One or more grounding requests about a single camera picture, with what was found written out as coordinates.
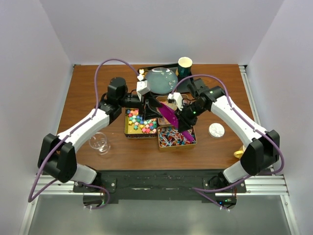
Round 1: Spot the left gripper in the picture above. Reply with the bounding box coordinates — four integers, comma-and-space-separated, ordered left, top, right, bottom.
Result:
118, 91, 162, 120

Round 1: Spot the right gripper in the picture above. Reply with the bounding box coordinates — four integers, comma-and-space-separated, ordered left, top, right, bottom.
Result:
174, 101, 206, 133

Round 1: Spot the purple plastic scoop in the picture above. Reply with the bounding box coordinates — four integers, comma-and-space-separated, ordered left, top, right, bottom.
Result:
158, 101, 196, 142

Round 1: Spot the gold tin of star candies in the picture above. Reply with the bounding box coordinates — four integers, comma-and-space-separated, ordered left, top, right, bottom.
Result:
124, 108, 158, 139

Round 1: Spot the clear glass jar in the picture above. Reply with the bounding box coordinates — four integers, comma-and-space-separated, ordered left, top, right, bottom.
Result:
89, 132, 111, 156

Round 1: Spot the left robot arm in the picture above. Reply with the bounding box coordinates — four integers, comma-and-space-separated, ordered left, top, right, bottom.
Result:
38, 77, 160, 192

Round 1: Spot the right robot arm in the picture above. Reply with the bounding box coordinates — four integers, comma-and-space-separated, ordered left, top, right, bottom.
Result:
168, 78, 283, 192

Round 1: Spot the tin of gummy candies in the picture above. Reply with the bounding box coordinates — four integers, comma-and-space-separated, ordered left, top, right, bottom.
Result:
156, 94, 189, 126

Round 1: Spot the tin of lollipops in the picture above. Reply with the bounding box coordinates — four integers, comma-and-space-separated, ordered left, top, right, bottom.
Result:
157, 125, 197, 151

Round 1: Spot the blue ceramic plate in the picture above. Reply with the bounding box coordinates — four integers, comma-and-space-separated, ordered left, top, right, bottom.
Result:
144, 67, 178, 94

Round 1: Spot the black serving tray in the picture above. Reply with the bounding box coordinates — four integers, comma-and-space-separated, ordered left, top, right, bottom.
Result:
137, 63, 193, 95

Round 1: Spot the silver jar lid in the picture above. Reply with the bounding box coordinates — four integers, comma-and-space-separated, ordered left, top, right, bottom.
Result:
208, 123, 225, 138

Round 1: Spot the dark green cup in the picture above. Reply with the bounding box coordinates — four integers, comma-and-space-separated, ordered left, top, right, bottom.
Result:
177, 57, 193, 78

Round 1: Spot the yellow mug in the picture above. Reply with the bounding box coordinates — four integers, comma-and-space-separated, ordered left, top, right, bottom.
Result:
233, 145, 246, 160

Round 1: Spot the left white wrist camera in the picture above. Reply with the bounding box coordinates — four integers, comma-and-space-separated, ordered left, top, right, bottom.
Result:
136, 74, 151, 101

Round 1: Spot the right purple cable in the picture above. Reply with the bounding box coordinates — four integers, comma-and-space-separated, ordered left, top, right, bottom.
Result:
171, 74, 286, 210

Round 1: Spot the purple cable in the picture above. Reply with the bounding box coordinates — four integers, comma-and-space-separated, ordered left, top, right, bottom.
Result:
27, 58, 141, 209
171, 74, 286, 210

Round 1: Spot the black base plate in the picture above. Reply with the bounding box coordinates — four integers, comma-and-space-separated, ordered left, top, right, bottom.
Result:
72, 167, 246, 205

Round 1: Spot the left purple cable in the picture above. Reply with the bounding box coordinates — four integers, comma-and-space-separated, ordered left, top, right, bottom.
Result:
27, 58, 141, 209

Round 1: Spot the aluminium frame rail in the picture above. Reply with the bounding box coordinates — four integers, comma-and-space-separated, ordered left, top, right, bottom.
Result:
20, 176, 299, 235

